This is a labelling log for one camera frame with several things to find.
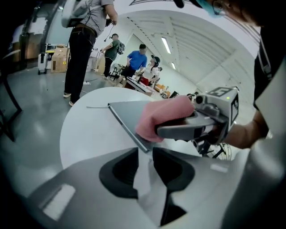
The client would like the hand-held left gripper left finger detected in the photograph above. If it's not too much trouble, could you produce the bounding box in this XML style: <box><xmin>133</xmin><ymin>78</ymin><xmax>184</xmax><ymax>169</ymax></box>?
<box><xmin>21</xmin><ymin>147</ymin><xmax>161</xmax><ymax>229</ymax></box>

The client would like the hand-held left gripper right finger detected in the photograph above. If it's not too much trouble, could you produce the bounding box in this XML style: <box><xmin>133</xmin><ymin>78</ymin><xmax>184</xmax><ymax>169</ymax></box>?
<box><xmin>153</xmin><ymin>148</ymin><xmax>255</xmax><ymax>229</ymax></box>

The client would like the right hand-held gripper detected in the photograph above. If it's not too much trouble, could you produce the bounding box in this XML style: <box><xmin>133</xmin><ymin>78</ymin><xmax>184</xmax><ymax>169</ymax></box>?
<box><xmin>156</xmin><ymin>86</ymin><xmax>239</xmax><ymax>145</ymax></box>

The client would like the pink cloth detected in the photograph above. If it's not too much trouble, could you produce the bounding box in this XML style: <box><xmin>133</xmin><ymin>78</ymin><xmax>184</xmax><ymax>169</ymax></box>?
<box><xmin>135</xmin><ymin>95</ymin><xmax>195</xmax><ymax>143</ymax></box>

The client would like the grey laptop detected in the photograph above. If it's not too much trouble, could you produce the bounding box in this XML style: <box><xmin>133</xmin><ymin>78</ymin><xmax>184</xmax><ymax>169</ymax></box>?
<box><xmin>86</xmin><ymin>100</ymin><xmax>165</xmax><ymax>154</ymax></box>

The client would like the person's right forearm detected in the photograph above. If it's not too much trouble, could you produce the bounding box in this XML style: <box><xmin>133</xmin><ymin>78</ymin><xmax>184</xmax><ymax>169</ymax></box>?
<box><xmin>223</xmin><ymin>111</ymin><xmax>269</xmax><ymax>150</ymax></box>

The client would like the orange sofa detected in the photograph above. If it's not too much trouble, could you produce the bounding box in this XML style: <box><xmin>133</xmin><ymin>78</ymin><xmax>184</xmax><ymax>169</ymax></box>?
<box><xmin>155</xmin><ymin>84</ymin><xmax>172</xmax><ymax>93</ymax></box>

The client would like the wooden desk with white top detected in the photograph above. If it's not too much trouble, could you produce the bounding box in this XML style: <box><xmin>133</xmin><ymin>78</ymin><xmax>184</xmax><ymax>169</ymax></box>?
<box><xmin>125</xmin><ymin>76</ymin><xmax>155</xmax><ymax>97</ymax></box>

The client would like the white round table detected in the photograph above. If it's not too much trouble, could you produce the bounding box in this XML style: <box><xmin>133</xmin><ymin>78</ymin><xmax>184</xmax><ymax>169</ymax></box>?
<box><xmin>59</xmin><ymin>86</ymin><xmax>202</xmax><ymax>170</ymax></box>

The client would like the person's black t-shirt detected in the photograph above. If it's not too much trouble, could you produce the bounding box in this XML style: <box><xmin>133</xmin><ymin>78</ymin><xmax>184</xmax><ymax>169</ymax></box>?
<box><xmin>253</xmin><ymin>29</ymin><xmax>286</xmax><ymax>139</ymax></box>

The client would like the teal cap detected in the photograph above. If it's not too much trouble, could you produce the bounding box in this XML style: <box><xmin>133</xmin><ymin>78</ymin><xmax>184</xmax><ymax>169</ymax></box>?
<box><xmin>197</xmin><ymin>0</ymin><xmax>226</xmax><ymax>18</ymax></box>

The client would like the brown cardboard box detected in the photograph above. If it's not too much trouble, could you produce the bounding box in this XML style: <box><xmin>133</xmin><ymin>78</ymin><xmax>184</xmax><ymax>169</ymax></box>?
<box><xmin>50</xmin><ymin>46</ymin><xmax>69</xmax><ymax>74</ymax></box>

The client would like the white wheeled appliance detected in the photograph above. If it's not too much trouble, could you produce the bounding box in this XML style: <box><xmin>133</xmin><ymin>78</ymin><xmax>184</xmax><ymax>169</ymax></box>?
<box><xmin>37</xmin><ymin>52</ymin><xmax>48</xmax><ymax>75</ymax></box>

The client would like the person's head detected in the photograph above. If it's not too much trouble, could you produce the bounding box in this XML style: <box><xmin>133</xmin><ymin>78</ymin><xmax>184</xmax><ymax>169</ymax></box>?
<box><xmin>189</xmin><ymin>0</ymin><xmax>286</xmax><ymax>30</ymax></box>

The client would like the white hard-shell backpack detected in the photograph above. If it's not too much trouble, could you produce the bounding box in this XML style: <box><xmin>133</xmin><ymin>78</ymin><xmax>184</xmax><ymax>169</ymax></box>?
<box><xmin>60</xmin><ymin>0</ymin><xmax>90</xmax><ymax>29</ymax></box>

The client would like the black frame side table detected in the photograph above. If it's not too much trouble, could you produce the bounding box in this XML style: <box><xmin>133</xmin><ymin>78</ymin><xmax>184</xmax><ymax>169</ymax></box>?
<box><xmin>0</xmin><ymin>57</ymin><xmax>23</xmax><ymax>143</ymax></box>

